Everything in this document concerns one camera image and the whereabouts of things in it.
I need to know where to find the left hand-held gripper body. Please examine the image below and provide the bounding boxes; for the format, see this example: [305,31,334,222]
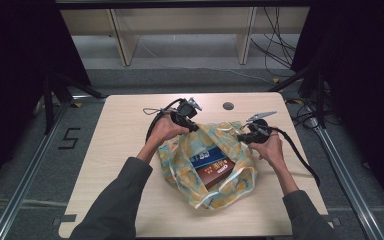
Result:
[171,97,203,122]

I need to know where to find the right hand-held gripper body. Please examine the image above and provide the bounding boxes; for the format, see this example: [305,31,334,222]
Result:
[245,111,277,144]

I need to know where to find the orange-print teal plastic bag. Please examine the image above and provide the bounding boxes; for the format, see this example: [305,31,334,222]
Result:
[157,120,258,211]

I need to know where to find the person's left hand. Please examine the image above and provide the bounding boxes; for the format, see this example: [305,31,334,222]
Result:
[145,111,190,149]

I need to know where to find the person's right hand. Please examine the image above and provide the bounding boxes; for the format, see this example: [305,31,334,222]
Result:
[249,131,286,169]

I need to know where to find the blue box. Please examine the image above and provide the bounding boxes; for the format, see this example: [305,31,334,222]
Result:
[191,145,229,170]

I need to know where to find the brown box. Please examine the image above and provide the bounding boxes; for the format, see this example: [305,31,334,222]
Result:
[194,157,236,192]

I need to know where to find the black metal stand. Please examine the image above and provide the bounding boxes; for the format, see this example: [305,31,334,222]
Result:
[43,71,105,135]
[268,63,326,130]

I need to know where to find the black curtain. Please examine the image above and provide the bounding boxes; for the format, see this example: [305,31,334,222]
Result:
[0,0,93,198]
[291,0,384,212]

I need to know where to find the grey cord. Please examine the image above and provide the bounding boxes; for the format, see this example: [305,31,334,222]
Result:
[142,107,173,116]

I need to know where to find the black floor cables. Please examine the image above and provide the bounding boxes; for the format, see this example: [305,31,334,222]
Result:
[293,99,342,130]

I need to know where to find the thin white floor cable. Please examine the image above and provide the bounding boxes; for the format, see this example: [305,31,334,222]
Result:
[176,64,272,84]

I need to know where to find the bundle of black cables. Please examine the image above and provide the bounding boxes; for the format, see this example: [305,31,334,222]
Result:
[249,6,298,78]

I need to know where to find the aluminium floor rail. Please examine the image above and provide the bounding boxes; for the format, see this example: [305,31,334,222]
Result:
[308,116,384,240]
[0,96,73,240]

